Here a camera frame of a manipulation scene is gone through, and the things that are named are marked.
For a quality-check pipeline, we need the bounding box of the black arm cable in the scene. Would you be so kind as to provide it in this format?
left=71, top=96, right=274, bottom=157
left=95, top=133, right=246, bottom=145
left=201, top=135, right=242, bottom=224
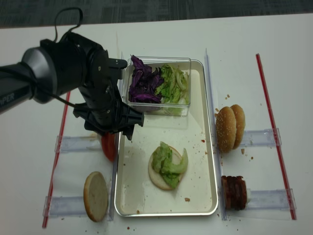
left=52, top=7, right=84, bottom=44

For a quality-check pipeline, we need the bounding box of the clear bun pusher rail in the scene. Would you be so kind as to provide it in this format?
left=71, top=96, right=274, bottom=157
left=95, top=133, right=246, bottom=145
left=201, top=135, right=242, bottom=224
left=240, top=128, right=281, bottom=147

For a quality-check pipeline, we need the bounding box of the cream metal tray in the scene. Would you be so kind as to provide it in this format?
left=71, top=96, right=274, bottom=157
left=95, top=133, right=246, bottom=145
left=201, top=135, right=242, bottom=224
left=114, top=60, right=218, bottom=217

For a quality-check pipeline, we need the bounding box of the sesame bun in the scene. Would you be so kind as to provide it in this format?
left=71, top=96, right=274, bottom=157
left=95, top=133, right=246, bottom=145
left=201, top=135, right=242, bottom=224
left=216, top=106, right=237, bottom=153
left=230, top=104, right=246, bottom=149

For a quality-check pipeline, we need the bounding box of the bun bottom on tray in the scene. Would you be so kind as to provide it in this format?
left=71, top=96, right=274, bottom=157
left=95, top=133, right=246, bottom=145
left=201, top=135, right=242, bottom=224
left=148, top=146, right=188, bottom=191

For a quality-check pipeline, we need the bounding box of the right red strip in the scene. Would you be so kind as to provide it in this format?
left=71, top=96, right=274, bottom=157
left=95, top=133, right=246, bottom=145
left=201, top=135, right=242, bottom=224
left=255, top=53, right=297, bottom=220

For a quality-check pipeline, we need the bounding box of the left red strip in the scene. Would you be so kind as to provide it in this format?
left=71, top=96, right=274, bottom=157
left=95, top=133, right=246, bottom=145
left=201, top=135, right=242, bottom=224
left=42, top=92, right=71, bottom=228

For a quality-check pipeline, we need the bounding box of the upright bun bottom half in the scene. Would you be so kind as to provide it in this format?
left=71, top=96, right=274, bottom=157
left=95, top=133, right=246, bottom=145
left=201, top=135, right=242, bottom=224
left=83, top=171, right=108, bottom=222

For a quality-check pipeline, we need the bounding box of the clear plastic salad container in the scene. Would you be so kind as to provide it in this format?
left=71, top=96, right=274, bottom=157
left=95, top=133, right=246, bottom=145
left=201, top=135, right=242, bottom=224
left=121, top=55, right=191, bottom=117

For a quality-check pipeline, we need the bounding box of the white patty pusher block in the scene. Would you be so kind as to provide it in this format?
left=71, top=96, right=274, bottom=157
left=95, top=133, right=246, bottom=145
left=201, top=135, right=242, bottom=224
left=246, top=188, right=251, bottom=205

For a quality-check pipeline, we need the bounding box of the clear bun bottom rail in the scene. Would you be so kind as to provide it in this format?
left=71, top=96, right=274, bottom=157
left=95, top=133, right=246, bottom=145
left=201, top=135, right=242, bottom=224
left=43, top=196, right=87, bottom=217

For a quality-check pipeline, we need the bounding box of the clear patty pusher rail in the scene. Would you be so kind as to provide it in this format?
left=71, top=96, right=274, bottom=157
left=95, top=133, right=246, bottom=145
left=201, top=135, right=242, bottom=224
left=246, top=189, right=297, bottom=211

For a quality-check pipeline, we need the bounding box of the lettuce on bun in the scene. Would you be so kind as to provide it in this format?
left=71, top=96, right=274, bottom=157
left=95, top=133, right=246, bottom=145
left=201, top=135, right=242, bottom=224
left=151, top=141, right=189, bottom=189

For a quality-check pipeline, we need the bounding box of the tomato slice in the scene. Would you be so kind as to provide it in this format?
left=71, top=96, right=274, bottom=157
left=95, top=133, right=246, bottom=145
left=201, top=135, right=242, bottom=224
left=101, top=133, right=115, bottom=162

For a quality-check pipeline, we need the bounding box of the green lettuce in container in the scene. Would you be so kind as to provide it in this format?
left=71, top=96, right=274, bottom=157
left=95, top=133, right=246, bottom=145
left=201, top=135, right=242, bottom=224
left=155, top=64, right=190, bottom=105

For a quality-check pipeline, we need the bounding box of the red strip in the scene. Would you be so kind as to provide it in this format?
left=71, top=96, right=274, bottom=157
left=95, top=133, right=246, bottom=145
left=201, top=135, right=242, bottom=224
left=42, top=92, right=71, bottom=228
left=255, top=53, right=297, bottom=220

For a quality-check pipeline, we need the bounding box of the clear right long divider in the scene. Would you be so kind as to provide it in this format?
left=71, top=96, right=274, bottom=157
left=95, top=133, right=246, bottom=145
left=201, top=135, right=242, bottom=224
left=204, top=49, right=229, bottom=221

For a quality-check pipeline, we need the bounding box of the purple cabbage in container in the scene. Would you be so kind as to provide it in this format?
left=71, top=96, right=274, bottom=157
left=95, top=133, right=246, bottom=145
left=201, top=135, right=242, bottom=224
left=129, top=55, right=164, bottom=103

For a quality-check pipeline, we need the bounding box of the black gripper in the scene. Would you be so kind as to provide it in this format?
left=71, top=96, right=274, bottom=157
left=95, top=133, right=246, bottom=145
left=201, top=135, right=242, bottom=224
left=73, top=100, right=144, bottom=141

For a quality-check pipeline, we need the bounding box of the right sesame bun top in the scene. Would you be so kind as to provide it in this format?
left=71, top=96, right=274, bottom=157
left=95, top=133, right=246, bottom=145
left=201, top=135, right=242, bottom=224
left=230, top=104, right=246, bottom=149

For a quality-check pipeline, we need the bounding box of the clear tomato pusher rail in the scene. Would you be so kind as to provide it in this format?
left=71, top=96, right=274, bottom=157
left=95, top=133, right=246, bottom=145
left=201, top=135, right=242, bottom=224
left=55, top=135, right=102, bottom=153

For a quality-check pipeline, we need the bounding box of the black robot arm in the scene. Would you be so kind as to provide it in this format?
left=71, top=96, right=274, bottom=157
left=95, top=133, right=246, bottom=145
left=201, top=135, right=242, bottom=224
left=0, top=32, right=144, bottom=139

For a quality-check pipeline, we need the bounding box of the left sesame bun top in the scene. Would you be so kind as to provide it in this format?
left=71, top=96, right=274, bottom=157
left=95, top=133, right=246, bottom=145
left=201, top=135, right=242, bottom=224
left=216, top=106, right=237, bottom=153

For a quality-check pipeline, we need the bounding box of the stack of meat patties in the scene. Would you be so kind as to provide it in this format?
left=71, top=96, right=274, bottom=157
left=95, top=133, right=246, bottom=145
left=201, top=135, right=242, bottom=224
left=221, top=176, right=247, bottom=211

